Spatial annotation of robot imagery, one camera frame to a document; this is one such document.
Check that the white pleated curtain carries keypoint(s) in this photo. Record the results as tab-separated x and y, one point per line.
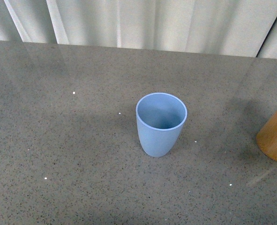
224	27

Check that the wooden chopstick holder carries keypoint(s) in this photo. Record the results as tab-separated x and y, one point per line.
267	138

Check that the light blue plastic cup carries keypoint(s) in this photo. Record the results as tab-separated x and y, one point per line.
160	118

